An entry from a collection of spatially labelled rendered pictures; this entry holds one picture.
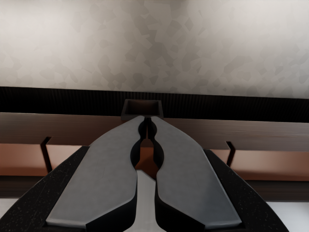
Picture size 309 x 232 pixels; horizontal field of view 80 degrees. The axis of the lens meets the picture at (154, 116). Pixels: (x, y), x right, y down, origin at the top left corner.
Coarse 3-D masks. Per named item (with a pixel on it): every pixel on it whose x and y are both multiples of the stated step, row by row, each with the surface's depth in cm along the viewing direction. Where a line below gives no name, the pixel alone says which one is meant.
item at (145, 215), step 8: (144, 200) 18; (152, 200) 18; (144, 208) 18; (152, 208) 18; (136, 216) 19; (144, 216) 19; (152, 216) 19; (136, 224) 19; (144, 224) 19; (152, 224) 19
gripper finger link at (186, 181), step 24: (168, 144) 10; (192, 144) 10; (168, 168) 8; (192, 168) 8; (168, 192) 7; (192, 192) 7; (216, 192) 7; (168, 216) 7; (192, 216) 6; (216, 216) 6
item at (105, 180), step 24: (144, 120) 12; (96, 144) 9; (120, 144) 9; (96, 168) 8; (120, 168) 8; (72, 192) 7; (96, 192) 7; (120, 192) 7; (48, 216) 6; (72, 216) 6; (96, 216) 6; (120, 216) 7
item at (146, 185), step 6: (138, 174) 16; (144, 174) 16; (138, 180) 16; (144, 180) 16; (150, 180) 16; (138, 186) 17; (144, 186) 17; (150, 186) 17; (138, 192) 17; (144, 192) 17; (150, 192) 17
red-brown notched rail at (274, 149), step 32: (0, 128) 19; (32, 128) 19; (64, 128) 20; (96, 128) 20; (192, 128) 21; (224, 128) 22; (256, 128) 22; (288, 128) 22; (0, 160) 18; (32, 160) 18; (224, 160) 19; (256, 160) 19; (288, 160) 19
